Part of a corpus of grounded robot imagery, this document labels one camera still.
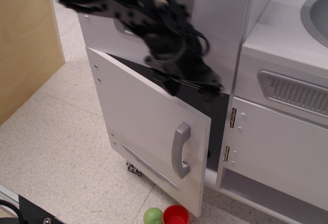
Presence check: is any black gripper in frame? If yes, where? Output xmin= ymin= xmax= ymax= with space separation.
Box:
xmin=145 ymin=53 xmax=224 ymax=98

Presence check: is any grey fridge door handle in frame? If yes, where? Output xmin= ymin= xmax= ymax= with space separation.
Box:
xmin=171 ymin=123 xmax=191 ymax=179

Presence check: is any white low fridge door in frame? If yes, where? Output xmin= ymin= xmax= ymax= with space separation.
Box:
xmin=86 ymin=48 xmax=211 ymax=217

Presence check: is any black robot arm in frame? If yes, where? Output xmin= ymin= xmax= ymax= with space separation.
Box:
xmin=59 ymin=0 xmax=223 ymax=101

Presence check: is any white toy fridge cabinet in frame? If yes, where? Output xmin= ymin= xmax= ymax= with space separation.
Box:
xmin=78 ymin=0 xmax=248 ymax=186

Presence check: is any upper brass hinge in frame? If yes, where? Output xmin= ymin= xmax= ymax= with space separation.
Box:
xmin=229 ymin=107 xmax=237 ymax=128

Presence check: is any brass hinge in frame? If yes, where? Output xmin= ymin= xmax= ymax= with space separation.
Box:
xmin=229 ymin=107 xmax=237 ymax=128
xmin=223 ymin=146 xmax=230 ymax=161

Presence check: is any lower brass hinge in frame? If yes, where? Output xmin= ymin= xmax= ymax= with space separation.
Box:
xmin=223 ymin=146 xmax=230 ymax=161

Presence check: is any grey ice dispenser recess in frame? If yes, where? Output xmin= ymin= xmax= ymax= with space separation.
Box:
xmin=113 ymin=18 xmax=140 ymax=38

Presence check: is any aluminium extrusion bar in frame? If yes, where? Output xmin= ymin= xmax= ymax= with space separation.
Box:
xmin=126 ymin=161 xmax=142 ymax=177

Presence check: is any white toy kitchen counter unit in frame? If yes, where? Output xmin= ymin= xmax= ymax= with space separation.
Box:
xmin=216 ymin=0 xmax=327 ymax=223

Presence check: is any grey vent panel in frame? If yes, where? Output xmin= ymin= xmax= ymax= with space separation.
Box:
xmin=257 ymin=70 xmax=327 ymax=117

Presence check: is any red toy cup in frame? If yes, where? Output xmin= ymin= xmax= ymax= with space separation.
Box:
xmin=162 ymin=205 xmax=190 ymax=224

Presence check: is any green toy ball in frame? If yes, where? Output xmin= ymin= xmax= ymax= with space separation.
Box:
xmin=143 ymin=208 xmax=163 ymax=224

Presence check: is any grey toy sink basin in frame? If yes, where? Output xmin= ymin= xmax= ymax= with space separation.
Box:
xmin=300 ymin=0 xmax=327 ymax=47

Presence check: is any plywood board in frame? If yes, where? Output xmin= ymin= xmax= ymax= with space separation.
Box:
xmin=1 ymin=0 xmax=65 ymax=124

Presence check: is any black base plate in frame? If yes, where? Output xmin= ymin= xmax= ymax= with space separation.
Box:
xmin=18 ymin=195 xmax=64 ymax=224

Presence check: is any aluminium rail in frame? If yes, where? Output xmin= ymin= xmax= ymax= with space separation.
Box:
xmin=0 ymin=184 xmax=19 ymax=218

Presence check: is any black cable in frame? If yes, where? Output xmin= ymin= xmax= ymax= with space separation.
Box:
xmin=0 ymin=199 xmax=25 ymax=224

